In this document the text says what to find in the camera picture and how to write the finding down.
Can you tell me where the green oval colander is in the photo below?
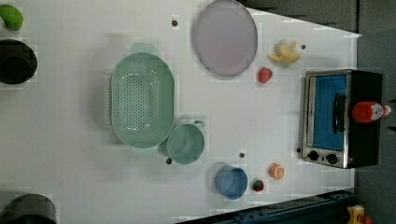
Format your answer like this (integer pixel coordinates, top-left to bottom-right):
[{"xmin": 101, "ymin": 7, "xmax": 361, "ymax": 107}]
[{"xmin": 110, "ymin": 43, "xmax": 175, "ymax": 158}]

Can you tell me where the red toy strawberry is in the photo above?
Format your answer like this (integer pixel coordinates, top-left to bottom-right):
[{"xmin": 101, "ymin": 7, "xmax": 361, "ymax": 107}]
[{"xmin": 258, "ymin": 67, "xmax": 273, "ymax": 83}]

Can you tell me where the red ketchup bottle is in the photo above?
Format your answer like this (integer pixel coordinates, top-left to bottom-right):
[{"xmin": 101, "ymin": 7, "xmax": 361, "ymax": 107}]
[{"xmin": 352, "ymin": 102, "xmax": 391, "ymax": 123}]

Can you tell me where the blue metal frame rail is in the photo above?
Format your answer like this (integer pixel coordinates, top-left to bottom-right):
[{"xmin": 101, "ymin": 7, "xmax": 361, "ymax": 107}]
[{"xmin": 178, "ymin": 190, "xmax": 357, "ymax": 224}]

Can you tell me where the silver black toaster oven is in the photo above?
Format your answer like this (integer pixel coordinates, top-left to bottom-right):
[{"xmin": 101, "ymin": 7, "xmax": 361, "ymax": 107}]
[{"xmin": 300, "ymin": 69, "xmax": 383, "ymax": 169}]

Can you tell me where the peeled toy banana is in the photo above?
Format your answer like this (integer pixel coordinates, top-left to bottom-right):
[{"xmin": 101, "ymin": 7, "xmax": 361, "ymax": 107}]
[{"xmin": 268, "ymin": 40, "xmax": 301, "ymax": 63}]

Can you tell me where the green cup with handle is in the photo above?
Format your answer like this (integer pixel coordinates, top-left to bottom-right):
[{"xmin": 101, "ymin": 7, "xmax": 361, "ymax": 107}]
[{"xmin": 166, "ymin": 120, "xmax": 205, "ymax": 164}]

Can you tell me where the green toy vegetable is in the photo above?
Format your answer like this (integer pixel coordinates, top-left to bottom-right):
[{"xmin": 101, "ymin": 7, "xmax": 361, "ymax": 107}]
[{"xmin": 0, "ymin": 5, "xmax": 24, "ymax": 31}]

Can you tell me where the yellow red clamp object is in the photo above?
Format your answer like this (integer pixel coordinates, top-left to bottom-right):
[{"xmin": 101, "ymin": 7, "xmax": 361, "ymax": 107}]
[{"xmin": 347, "ymin": 205, "xmax": 373, "ymax": 224}]

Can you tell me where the small red green toy fruit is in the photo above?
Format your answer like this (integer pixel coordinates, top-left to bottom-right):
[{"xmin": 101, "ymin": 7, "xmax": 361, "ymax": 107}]
[{"xmin": 252, "ymin": 179, "xmax": 264, "ymax": 192}]

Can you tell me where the grey round plate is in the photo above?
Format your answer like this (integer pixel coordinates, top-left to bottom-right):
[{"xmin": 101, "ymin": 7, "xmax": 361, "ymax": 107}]
[{"xmin": 193, "ymin": 0, "xmax": 258, "ymax": 76}]

